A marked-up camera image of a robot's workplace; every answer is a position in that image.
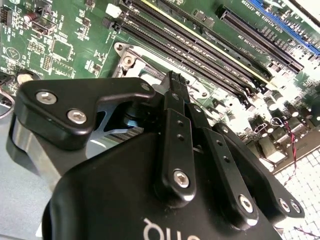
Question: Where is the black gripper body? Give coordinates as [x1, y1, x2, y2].
[41, 131, 283, 240]

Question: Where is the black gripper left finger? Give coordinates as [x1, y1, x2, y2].
[6, 70, 198, 209]

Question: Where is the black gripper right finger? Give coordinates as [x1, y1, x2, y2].
[178, 74, 306, 230]

